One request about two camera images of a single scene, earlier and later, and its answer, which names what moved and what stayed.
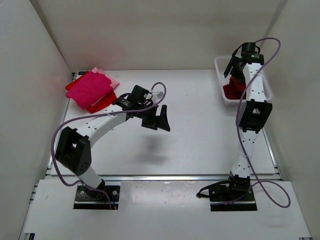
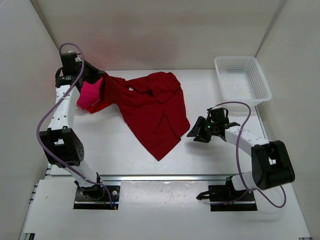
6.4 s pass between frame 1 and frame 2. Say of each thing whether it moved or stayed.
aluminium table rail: stayed
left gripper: moved
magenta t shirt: stayed
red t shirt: stayed
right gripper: moved
